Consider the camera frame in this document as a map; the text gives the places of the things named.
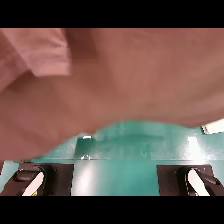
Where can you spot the pink T-shirt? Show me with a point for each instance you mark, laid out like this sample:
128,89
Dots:
110,80

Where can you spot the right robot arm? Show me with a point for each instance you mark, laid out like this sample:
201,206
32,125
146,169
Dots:
195,180

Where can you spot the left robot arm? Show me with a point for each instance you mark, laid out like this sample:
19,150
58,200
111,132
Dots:
31,181

